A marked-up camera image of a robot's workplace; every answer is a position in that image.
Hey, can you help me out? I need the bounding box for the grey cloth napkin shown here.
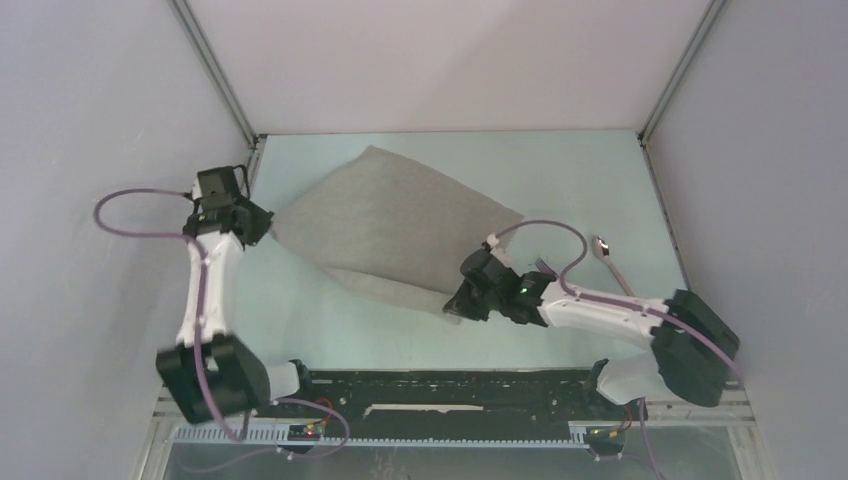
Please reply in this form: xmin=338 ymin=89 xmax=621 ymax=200
xmin=270 ymin=146 xmax=524 ymax=325

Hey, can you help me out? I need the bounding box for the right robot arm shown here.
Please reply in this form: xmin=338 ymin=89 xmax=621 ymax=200
xmin=443 ymin=247 xmax=740 ymax=418

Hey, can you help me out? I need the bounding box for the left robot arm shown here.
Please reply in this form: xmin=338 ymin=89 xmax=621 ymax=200
xmin=155 ymin=165 xmax=316 ymax=425

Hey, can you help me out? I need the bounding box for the pink metal fork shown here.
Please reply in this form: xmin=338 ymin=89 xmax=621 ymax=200
xmin=535 ymin=258 xmax=558 ymax=275

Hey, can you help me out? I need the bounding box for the metal spoon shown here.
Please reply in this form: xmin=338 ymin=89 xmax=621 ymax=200
xmin=591 ymin=236 xmax=635 ymax=297

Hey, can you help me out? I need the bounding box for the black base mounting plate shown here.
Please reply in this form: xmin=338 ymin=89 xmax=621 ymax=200
xmin=258 ymin=369 xmax=622 ymax=427

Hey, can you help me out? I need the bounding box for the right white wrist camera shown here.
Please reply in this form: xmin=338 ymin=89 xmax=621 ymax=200
xmin=483 ymin=233 xmax=512 ymax=268

